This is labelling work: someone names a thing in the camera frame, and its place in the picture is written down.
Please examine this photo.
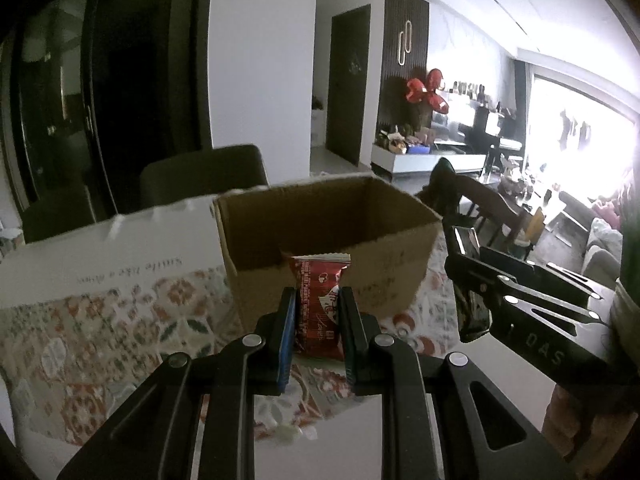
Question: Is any dark upholstered chair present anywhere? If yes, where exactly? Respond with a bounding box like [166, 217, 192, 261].
[139, 144, 271, 211]

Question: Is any person's right hand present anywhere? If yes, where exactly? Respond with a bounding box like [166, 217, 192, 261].
[544, 385, 621, 462]

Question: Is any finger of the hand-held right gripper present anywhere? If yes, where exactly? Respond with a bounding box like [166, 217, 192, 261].
[451, 226, 617, 307]
[443, 254, 609, 334]

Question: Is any dark glass door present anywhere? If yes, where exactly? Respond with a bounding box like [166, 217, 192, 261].
[0, 0, 217, 226]

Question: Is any dark interior door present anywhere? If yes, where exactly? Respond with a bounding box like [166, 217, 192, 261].
[325, 4, 372, 167]

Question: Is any brown cardboard box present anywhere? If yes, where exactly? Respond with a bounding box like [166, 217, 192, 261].
[212, 172, 444, 332]

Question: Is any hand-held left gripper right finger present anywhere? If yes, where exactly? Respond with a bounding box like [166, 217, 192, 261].
[337, 286, 576, 480]

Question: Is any white low cabinet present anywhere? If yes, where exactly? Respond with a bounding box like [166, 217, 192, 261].
[372, 139, 489, 182]

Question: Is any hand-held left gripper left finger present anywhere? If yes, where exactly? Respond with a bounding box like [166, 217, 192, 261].
[56, 287, 297, 480]

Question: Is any grey sofa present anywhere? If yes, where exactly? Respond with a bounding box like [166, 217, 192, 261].
[581, 200, 627, 288]

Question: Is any small red snack packet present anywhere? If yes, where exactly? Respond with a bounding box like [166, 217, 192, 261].
[289, 253, 352, 362]

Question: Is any brown wooden chair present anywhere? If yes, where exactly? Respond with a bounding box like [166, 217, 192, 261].
[449, 175, 532, 257]

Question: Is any patterned tile-print tablecloth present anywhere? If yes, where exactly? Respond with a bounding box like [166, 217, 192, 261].
[0, 195, 506, 480]

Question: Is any dark slatted wall panel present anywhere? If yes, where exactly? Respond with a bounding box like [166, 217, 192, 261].
[378, 0, 431, 137]

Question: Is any dark green chair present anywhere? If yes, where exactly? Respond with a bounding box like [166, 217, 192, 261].
[416, 157, 462, 222]

